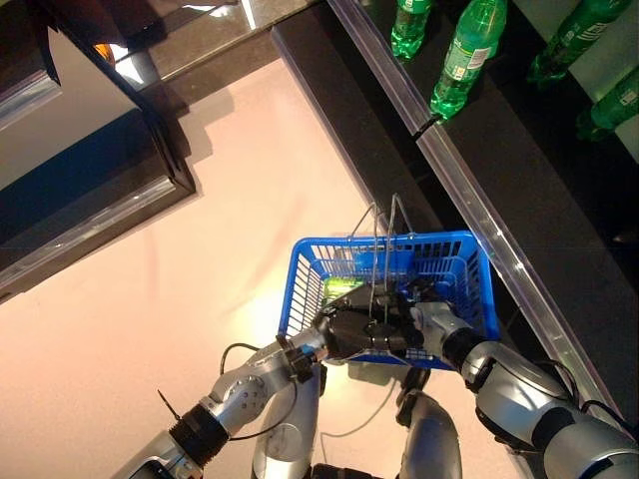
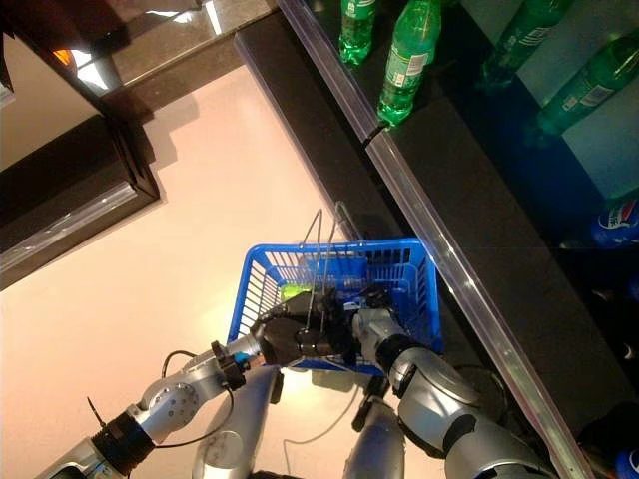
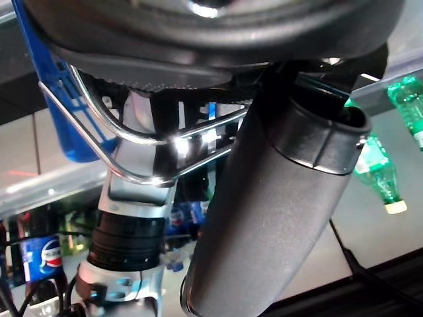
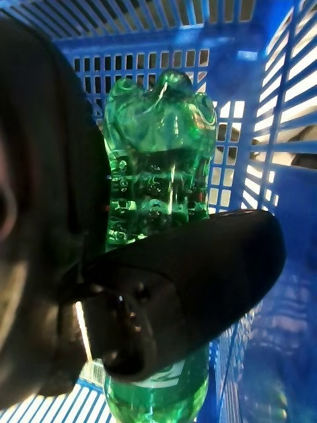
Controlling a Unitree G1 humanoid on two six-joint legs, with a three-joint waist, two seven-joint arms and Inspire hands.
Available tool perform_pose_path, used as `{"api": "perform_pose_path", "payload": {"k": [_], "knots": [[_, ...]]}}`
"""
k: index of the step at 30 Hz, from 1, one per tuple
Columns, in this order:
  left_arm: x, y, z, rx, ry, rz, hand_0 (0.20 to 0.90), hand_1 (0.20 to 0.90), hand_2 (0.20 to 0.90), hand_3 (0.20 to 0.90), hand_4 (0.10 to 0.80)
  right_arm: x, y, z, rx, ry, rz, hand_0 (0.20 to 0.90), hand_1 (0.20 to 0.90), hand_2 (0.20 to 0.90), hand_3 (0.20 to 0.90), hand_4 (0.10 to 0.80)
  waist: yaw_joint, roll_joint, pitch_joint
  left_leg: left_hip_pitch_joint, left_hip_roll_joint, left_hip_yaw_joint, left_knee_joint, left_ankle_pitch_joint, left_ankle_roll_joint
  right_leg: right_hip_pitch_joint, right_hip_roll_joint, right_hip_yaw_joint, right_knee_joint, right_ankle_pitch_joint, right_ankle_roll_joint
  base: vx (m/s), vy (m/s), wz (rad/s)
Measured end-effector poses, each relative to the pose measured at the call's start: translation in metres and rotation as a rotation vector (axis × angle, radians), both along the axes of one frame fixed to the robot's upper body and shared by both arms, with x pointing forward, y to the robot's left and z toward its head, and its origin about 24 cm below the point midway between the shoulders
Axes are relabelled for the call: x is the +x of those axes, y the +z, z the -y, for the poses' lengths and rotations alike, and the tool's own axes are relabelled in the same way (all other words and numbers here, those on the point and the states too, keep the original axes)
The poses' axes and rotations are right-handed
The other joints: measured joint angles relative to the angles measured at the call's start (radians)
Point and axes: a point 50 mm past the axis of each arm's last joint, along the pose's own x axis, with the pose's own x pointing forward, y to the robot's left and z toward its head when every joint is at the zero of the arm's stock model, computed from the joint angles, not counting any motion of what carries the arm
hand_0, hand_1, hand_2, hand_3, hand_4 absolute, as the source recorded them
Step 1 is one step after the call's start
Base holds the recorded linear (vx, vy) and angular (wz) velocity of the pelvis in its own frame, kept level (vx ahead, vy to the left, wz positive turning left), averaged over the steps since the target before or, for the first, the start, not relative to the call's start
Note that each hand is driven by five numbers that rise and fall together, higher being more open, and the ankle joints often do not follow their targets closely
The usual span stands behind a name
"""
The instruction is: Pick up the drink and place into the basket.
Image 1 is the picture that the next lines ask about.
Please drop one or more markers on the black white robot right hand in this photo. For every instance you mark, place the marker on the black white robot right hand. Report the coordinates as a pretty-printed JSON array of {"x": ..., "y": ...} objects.
[{"x": 434, "y": 319}]

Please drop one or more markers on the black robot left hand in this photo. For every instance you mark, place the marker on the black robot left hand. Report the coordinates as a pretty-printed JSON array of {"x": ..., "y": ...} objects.
[{"x": 359, "y": 332}]

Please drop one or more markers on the blue plastic shopping basket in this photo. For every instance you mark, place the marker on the blue plastic shopping basket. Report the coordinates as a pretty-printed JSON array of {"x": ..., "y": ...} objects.
[{"x": 309, "y": 244}]

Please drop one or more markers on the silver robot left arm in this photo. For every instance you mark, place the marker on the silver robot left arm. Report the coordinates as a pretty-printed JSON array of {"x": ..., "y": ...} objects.
[{"x": 244, "y": 394}]

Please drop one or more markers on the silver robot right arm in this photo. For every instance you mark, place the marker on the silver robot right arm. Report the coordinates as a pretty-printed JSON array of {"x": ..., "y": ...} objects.
[{"x": 509, "y": 389}]

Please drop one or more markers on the silver robot right leg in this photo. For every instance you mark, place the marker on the silver robot right leg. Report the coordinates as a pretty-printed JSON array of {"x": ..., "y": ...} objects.
[{"x": 434, "y": 439}]

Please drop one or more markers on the dark robot waist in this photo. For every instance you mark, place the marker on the dark robot waist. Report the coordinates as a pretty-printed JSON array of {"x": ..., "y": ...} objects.
[{"x": 339, "y": 471}]

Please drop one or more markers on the black zip tie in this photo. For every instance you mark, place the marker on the black zip tie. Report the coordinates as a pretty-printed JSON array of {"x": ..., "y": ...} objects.
[{"x": 170, "y": 406}]

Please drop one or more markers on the green soda bottle yellow cap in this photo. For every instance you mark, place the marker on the green soda bottle yellow cap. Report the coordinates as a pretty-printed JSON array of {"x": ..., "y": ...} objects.
[
  {"x": 614, "y": 107},
  {"x": 409, "y": 30},
  {"x": 469, "y": 55}
]

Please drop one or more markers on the dark display cabinet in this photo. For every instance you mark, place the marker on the dark display cabinet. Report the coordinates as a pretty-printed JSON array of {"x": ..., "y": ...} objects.
[{"x": 100, "y": 189}]

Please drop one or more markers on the glossy brown base ledge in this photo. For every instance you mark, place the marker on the glossy brown base ledge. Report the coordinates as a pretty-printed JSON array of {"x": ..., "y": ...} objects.
[{"x": 209, "y": 40}]

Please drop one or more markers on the chrome trim strip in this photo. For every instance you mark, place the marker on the chrome trim strip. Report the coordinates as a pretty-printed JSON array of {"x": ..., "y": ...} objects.
[{"x": 248, "y": 12}]

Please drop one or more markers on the small orange object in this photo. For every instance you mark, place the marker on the small orange object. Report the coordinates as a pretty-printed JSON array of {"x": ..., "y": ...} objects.
[{"x": 105, "y": 51}]

